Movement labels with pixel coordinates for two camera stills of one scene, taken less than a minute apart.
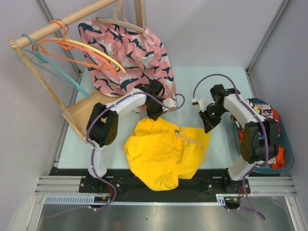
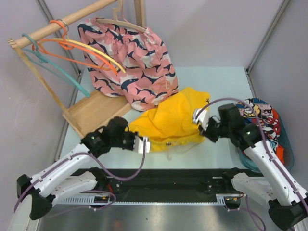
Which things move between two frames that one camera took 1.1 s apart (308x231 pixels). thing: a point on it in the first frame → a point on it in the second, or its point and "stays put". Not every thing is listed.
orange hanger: x=67 y=44 stays put
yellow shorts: x=162 y=153 → x=170 y=123
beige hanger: x=115 y=20 stays put
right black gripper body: x=214 y=112 → x=213 y=131
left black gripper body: x=154 y=108 → x=128 y=140
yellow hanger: x=88 y=47 stays put
